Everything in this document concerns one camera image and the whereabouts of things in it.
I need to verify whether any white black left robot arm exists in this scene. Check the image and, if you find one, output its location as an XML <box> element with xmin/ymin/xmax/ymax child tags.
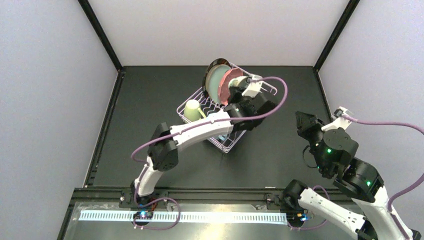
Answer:
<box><xmin>131</xmin><ymin>92</ymin><xmax>287</xmax><ymax>205</ymax></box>

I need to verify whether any pink dotted plate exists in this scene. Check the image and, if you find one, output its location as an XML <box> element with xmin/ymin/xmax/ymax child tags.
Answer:
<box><xmin>217</xmin><ymin>68</ymin><xmax>244</xmax><ymax>106</ymax></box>

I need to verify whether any black striped rim dinner plate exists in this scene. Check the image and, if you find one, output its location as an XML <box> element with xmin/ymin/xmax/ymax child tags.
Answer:
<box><xmin>202</xmin><ymin>58</ymin><xmax>232</xmax><ymax>104</ymax></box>

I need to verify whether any green glazed small bowl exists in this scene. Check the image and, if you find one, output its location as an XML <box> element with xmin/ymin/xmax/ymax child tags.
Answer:
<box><xmin>228</xmin><ymin>76</ymin><xmax>249</xmax><ymax>89</ymax></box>

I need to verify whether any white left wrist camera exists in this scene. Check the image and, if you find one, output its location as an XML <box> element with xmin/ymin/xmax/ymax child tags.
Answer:
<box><xmin>241</xmin><ymin>74</ymin><xmax>263</xmax><ymax>99</ymax></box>

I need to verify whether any light blue mug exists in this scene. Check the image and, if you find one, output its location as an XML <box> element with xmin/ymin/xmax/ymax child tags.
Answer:
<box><xmin>216</xmin><ymin>134</ymin><xmax>229</xmax><ymax>144</ymax></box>

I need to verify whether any white wire dish rack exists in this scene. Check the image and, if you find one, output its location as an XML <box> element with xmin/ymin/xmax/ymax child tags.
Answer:
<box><xmin>176</xmin><ymin>62</ymin><xmax>278</xmax><ymax>154</ymax></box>

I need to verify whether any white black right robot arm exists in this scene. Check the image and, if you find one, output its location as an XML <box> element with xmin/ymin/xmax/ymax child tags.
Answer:
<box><xmin>281</xmin><ymin>107</ymin><xmax>422</xmax><ymax>240</ymax></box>

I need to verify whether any white led light strip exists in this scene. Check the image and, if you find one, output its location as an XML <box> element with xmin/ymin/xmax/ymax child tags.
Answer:
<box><xmin>77</xmin><ymin>210</ymin><xmax>287</xmax><ymax>225</ymax></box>

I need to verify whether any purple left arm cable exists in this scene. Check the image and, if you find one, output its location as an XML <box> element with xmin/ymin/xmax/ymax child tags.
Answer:
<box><xmin>130</xmin><ymin>76</ymin><xmax>288</xmax><ymax>231</ymax></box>

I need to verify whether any black frame post left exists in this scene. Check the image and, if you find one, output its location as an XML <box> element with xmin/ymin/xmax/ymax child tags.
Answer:
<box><xmin>78</xmin><ymin>0</ymin><xmax>123</xmax><ymax>72</ymax></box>

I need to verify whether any black frame post right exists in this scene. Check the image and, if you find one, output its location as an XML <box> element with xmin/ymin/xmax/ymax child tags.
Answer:
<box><xmin>313</xmin><ymin>0</ymin><xmax>360</xmax><ymax>73</ymax></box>

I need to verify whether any green flower plate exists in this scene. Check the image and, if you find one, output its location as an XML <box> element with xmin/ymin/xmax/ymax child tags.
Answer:
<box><xmin>205</xmin><ymin>64</ymin><xmax>231</xmax><ymax>104</ymax></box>

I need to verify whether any cream mug green handle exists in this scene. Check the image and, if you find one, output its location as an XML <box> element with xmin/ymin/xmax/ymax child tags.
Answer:
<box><xmin>183</xmin><ymin>99</ymin><xmax>206</xmax><ymax>123</ymax></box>

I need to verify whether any black frame post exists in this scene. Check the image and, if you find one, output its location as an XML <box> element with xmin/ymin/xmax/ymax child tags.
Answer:
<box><xmin>78</xmin><ymin>0</ymin><xmax>123</xmax><ymax>72</ymax></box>
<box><xmin>313</xmin><ymin>0</ymin><xmax>360</xmax><ymax>73</ymax></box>

